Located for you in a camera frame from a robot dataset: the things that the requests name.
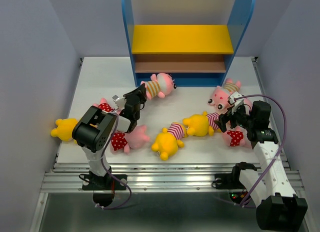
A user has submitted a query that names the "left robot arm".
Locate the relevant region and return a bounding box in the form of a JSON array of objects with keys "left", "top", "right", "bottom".
[{"left": 72, "top": 85, "right": 147, "bottom": 191}]

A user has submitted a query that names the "yellow bear plush right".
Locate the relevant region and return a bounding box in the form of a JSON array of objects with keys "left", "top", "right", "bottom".
[{"left": 182, "top": 111, "right": 221, "bottom": 137}]

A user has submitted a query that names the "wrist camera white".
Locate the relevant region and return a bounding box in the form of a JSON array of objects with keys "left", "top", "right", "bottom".
[
  {"left": 112, "top": 95, "right": 126, "bottom": 111},
  {"left": 227, "top": 92, "right": 244, "bottom": 106}
]

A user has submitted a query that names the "aluminium rail frame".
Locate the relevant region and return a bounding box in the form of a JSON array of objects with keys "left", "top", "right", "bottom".
[{"left": 29, "top": 57, "right": 314, "bottom": 232}]

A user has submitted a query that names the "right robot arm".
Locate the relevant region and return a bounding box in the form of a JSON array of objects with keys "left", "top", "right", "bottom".
[{"left": 212, "top": 99, "right": 308, "bottom": 231}]

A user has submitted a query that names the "yellow bear plush left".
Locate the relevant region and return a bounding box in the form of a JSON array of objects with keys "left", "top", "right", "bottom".
[{"left": 50, "top": 118, "right": 78, "bottom": 142}]

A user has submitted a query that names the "yellow bear plush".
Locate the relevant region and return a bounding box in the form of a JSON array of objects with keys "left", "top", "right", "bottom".
[
  {"left": 182, "top": 111, "right": 221, "bottom": 137},
  {"left": 151, "top": 122, "right": 188, "bottom": 160},
  {"left": 50, "top": 118, "right": 78, "bottom": 142}
]

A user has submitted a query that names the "pink pig plush right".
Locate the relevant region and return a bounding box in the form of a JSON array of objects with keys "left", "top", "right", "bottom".
[{"left": 222, "top": 127, "right": 252, "bottom": 149}]

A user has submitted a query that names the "pink frog plush striped shirt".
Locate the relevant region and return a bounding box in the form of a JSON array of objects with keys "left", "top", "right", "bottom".
[{"left": 140, "top": 73, "right": 177, "bottom": 100}]

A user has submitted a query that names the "yellow bear plush centre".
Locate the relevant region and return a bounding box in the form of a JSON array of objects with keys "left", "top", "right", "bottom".
[{"left": 151, "top": 122, "right": 188, "bottom": 160}]

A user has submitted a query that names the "pink pig plush dotted dress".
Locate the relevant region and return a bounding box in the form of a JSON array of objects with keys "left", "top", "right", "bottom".
[{"left": 93, "top": 97, "right": 123, "bottom": 115}]

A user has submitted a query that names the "pink pig plush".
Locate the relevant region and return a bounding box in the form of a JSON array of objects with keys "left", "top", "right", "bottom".
[
  {"left": 222, "top": 127, "right": 252, "bottom": 149},
  {"left": 110, "top": 125, "right": 150, "bottom": 154}
]

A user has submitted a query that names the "pink pig plush centre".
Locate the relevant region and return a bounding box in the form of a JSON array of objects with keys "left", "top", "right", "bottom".
[{"left": 110, "top": 125, "right": 150, "bottom": 154}]

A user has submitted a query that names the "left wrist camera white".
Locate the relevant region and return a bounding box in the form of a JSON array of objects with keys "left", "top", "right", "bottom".
[{"left": 112, "top": 95, "right": 126, "bottom": 111}]

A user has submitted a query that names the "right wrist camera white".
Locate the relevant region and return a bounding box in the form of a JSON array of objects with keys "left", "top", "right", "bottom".
[{"left": 227, "top": 92, "right": 244, "bottom": 106}]

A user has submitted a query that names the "blue wooden toy shelf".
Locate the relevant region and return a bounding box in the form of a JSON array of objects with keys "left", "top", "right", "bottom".
[{"left": 121, "top": 0, "right": 256, "bottom": 87}]

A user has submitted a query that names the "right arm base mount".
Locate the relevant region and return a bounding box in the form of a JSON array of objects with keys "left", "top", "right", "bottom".
[{"left": 211, "top": 173, "right": 248, "bottom": 204}]

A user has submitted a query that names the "brown lower shelf board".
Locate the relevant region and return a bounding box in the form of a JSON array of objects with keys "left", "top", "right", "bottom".
[{"left": 135, "top": 62, "right": 226, "bottom": 73}]

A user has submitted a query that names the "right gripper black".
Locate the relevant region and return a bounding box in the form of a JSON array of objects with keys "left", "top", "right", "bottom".
[{"left": 212, "top": 103, "right": 255, "bottom": 132}]

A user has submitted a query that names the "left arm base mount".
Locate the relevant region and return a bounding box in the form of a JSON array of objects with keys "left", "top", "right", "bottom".
[{"left": 78, "top": 172, "right": 131, "bottom": 209}]

